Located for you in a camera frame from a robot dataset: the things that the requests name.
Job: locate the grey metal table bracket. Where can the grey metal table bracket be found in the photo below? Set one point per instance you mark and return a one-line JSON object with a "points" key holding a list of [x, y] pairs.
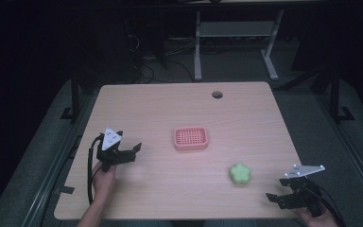
{"points": [[64, 190]]}

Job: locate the person's right hand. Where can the person's right hand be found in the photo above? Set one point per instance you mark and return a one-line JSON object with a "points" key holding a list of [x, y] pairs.
{"points": [[318, 220]]}

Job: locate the pink soap dish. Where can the pink soap dish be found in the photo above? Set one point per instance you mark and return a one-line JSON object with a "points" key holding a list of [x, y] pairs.
{"points": [[190, 138]]}

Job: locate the white metal desk frame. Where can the white metal desk frame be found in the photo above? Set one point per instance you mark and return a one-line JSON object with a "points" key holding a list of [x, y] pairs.
{"points": [[233, 30]]}

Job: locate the person's left hand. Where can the person's left hand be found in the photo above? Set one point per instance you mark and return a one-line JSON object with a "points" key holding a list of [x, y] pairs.
{"points": [[104, 183]]}

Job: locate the green flower-shaped soap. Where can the green flower-shaped soap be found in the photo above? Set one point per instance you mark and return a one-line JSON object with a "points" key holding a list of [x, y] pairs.
{"points": [[240, 173]]}

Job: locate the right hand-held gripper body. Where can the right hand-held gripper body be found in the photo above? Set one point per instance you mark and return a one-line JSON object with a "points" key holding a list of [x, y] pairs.
{"points": [[305, 192]]}

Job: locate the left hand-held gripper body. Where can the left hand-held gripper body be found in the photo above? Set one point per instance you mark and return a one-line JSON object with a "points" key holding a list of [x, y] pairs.
{"points": [[108, 140]]}

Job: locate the black metal stand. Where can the black metal stand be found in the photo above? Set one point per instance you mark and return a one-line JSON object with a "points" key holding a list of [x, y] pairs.
{"points": [[335, 94], [74, 97]]}

